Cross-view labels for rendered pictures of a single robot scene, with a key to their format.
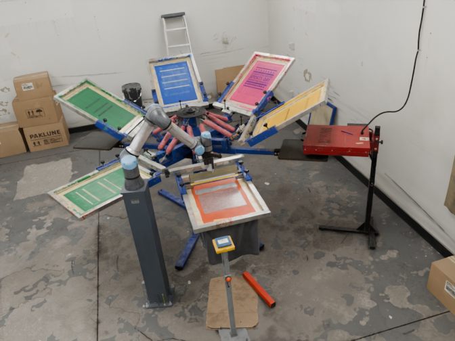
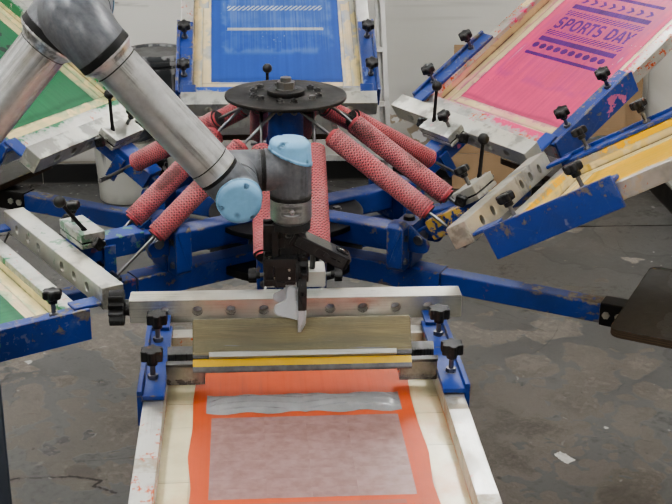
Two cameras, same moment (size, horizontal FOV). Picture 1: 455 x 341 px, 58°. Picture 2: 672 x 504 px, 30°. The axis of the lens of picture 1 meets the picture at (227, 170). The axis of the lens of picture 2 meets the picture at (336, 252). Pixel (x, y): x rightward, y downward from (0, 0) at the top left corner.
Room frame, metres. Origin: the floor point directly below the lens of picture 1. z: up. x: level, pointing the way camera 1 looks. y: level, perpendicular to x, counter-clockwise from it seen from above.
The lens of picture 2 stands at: (0.89, -0.23, 2.07)
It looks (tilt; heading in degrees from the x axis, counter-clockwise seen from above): 22 degrees down; 8
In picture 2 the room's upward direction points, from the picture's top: 1 degrees clockwise
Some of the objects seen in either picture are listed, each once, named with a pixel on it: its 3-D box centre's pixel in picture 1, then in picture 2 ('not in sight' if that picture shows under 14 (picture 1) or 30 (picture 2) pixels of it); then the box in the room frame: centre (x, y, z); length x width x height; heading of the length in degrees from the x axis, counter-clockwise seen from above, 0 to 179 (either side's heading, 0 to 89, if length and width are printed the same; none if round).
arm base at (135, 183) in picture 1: (133, 179); not in sight; (2.69, 0.71, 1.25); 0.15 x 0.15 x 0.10
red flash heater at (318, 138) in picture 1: (338, 139); not in sight; (3.39, -1.05, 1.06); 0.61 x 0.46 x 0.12; 72
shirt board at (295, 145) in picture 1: (259, 150); (539, 294); (3.62, -0.33, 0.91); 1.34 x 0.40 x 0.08; 72
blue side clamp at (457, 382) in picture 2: (244, 174); (443, 364); (3.09, -0.14, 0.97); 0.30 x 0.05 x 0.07; 12
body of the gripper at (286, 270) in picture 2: (207, 156); (287, 251); (2.99, 0.15, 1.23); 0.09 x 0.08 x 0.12; 102
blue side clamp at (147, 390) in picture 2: (181, 187); (156, 370); (2.97, 0.40, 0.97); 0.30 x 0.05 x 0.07; 12
